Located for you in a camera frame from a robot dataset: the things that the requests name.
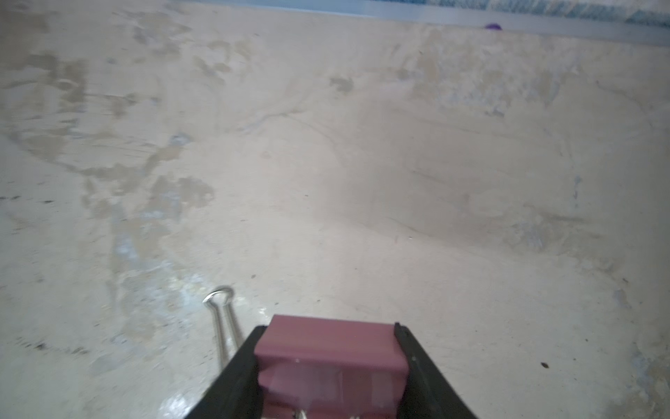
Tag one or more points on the yellow binder clip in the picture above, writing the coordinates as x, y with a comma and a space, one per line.
227, 331

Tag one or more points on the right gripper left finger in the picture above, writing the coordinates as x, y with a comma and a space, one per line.
236, 393

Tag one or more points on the pink binder clip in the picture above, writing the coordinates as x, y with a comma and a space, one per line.
326, 368

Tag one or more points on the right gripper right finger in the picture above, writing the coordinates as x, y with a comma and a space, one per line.
428, 394

